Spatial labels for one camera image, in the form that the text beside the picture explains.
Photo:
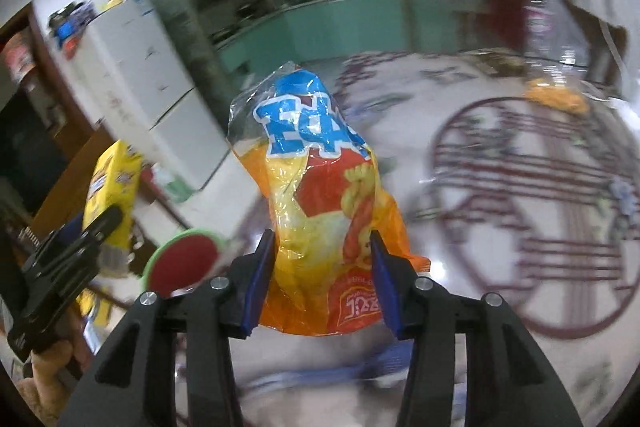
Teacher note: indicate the clear bag of yellow chips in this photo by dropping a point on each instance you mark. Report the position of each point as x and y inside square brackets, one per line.
[555, 49]

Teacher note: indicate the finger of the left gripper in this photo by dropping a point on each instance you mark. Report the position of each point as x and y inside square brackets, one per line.
[95, 234]
[68, 233]

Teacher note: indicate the white refrigerator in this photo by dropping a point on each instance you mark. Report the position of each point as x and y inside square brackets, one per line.
[146, 96]

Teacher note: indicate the orange snack bag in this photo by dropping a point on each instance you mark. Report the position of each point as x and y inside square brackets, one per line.
[325, 198]

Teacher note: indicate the yellow cracker box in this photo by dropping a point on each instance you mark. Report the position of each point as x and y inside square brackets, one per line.
[115, 180]

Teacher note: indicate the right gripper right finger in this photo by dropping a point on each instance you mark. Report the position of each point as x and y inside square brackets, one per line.
[393, 278]

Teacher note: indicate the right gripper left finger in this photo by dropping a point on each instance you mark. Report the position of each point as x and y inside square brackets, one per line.
[250, 277]

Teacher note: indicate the person left hand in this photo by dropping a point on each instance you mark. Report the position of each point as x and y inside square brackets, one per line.
[44, 392]

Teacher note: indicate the teal kitchen cabinets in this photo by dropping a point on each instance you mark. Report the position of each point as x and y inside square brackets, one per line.
[315, 31]

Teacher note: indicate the red bin with green rim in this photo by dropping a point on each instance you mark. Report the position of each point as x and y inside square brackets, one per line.
[181, 262]

